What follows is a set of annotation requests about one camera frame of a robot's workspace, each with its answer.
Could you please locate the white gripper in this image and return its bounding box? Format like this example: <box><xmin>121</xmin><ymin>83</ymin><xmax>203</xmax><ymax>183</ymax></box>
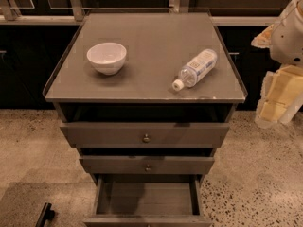
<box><xmin>251</xmin><ymin>25</ymin><xmax>303</xmax><ymax>129</ymax></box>

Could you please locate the clear blue-label plastic bottle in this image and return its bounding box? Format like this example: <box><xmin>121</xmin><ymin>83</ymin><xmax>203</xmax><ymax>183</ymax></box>
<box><xmin>172</xmin><ymin>49</ymin><xmax>218</xmax><ymax>91</ymax></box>

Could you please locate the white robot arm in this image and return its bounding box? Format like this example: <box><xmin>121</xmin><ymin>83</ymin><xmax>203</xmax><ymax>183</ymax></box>
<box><xmin>251</xmin><ymin>0</ymin><xmax>303</xmax><ymax>129</ymax></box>

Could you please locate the grey drawer cabinet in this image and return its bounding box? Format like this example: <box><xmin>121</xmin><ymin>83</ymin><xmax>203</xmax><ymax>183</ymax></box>
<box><xmin>42</xmin><ymin>12</ymin><xmax>248</xmax><ymax>227</ymax></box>

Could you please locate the grey top drawer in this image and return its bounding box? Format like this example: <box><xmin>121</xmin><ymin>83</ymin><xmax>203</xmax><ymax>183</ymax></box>
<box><xmin>60</xmin><ymin>122</ymin><xmax>229</xmax><ymax>148</ymax></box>

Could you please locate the grey middle drawer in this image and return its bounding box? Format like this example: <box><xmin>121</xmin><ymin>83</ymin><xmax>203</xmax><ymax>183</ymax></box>
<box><xmin>80</xmin><ymin>156</ymin><xmax>214</xmax><ymax>174</ymax></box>

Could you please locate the grey open bottom drawer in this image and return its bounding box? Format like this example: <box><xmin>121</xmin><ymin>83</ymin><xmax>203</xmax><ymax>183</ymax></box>
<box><xmin>84</xmin><ymin>175</ymin><xmax>211</xmax><ymax>227</ymax></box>

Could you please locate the white ceramic bowl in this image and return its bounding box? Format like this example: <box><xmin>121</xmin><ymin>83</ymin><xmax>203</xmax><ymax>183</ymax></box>
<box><xmin>86</xmin><ymin>43</ymin><xmax>127</xmax><ymax>75</ymax></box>

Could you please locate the black bar object on floor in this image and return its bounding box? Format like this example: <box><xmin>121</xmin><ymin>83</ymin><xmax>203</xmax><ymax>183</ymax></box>
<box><xmin>35</xmin><ymin>202</ymin><xmax>55</xmax><ymax>227</ymax></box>

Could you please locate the metal railing frame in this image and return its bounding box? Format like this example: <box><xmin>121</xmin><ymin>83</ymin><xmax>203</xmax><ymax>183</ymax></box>
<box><xmin>0</xmin><ymin>0</ymin><xmax>292</xmax><ymax>26</ymax></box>

